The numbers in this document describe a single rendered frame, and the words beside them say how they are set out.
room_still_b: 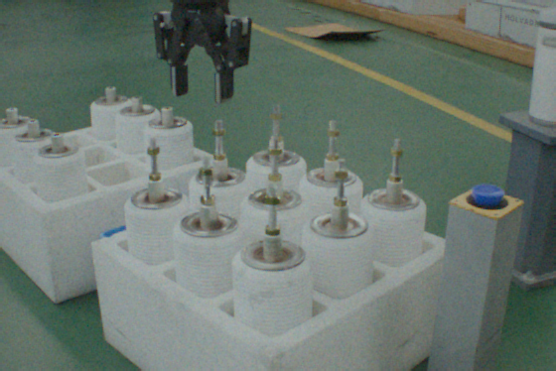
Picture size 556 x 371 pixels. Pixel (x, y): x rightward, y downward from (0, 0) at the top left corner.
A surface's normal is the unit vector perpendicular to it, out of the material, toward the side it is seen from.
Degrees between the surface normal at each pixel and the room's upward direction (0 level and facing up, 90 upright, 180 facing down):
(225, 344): 90
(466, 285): 90
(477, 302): 90
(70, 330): 0
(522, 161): 90
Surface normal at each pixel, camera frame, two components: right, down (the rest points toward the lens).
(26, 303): 0.00, -0.93
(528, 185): -0.93, 0.14
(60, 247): 0.66, 0.28
